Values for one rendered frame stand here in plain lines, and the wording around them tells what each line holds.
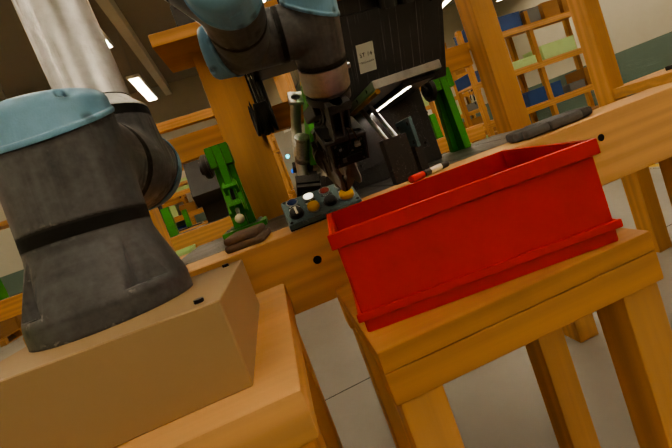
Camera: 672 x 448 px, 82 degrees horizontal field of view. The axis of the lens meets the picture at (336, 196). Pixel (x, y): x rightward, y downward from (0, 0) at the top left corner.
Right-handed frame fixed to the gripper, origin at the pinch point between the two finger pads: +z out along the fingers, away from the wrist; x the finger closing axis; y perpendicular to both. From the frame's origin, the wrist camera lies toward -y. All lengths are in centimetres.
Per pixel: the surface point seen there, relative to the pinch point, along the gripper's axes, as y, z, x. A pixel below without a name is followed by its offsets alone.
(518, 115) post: -48, 36, 84
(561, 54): -392, 218, 467
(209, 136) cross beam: -73, 16, -27
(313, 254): 6.6, 8.4, -10.4
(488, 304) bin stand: 38.6, -8.2, 3.2
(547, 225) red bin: 34.5, -11.1, 13.6
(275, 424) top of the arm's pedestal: 45, -17, -19
